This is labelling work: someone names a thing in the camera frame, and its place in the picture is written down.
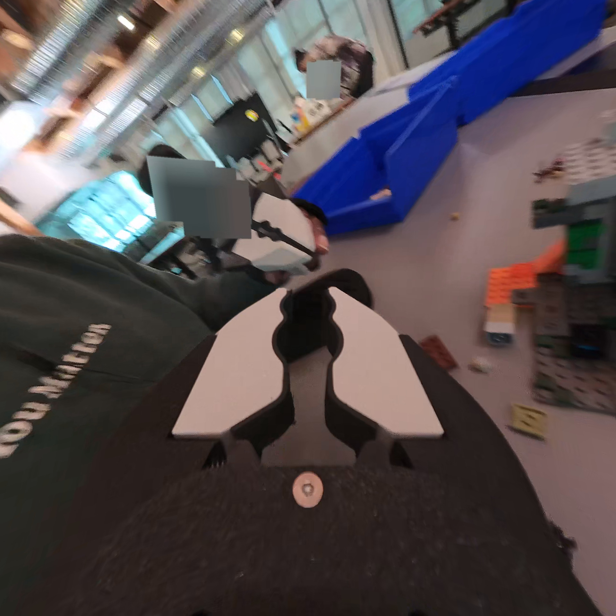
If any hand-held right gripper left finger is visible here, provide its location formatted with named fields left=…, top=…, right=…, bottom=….
left=171, top=288, right=295, bottom=466

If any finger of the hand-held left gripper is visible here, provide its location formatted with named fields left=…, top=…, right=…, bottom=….
left=231, top=238, right=313, bottom=277
left=252, top=192, right=319, bottom=254

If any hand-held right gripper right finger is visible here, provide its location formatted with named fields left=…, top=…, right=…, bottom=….
left=325, top=286, right=444, bottom=466

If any reddish brown toy brick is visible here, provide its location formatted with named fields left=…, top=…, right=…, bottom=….
left=419, top=335, right=459, bottom=371

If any blue plastic bin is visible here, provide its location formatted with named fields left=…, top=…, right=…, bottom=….
left=294, top=77, right=460, bottom=237
left=409, top=0, right=607, bottom=127

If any toy brick building model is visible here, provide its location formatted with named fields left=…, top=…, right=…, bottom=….
left=483, top=140, right=616, bottom=417

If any person's left forearm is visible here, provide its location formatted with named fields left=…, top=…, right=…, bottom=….
left=159, top=262, right=289, bottom=333

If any person's left hand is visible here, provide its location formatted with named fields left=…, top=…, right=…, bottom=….
left=290, top=198, right=331, bottom=257

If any black monitor screen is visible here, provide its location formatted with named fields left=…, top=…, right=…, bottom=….
left=212, top=94, right=280, bottom=159

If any black wrist rest pad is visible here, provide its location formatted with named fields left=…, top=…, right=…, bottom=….
left=281, top=268, right=375, bottom=363

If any white printed carton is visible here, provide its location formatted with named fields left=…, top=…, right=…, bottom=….
left=291, top=98, right=333, bottom=133

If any tan white toy brick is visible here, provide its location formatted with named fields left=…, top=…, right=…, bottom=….
left=483, top=303, right=517, bottom=346

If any person's dark green hoodie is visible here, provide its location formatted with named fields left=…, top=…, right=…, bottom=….
left=0, top=235, right=285, bottom=616

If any wooden office table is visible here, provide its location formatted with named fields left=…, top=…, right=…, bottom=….
left=416, top=0, right=513, bottom=46

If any silver air duct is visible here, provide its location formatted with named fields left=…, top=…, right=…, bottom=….
left=0, top=0, right=270, bottom=126

